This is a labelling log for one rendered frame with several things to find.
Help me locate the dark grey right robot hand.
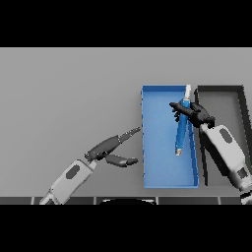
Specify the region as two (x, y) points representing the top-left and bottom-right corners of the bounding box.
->
(168, 100), (217, 130)

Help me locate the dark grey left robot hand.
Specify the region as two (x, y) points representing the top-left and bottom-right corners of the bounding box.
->
(84, 126), (142, 168)

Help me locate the blue pipe with pale ends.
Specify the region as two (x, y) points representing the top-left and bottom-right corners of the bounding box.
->
(174, 84), (192, 157)

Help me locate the dark grey bin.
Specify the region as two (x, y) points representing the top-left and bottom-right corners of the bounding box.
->
(194, 85), (252, 187)

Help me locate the blue bin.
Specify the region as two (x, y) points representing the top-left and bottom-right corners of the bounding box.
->
(141, 84), (200, 189)

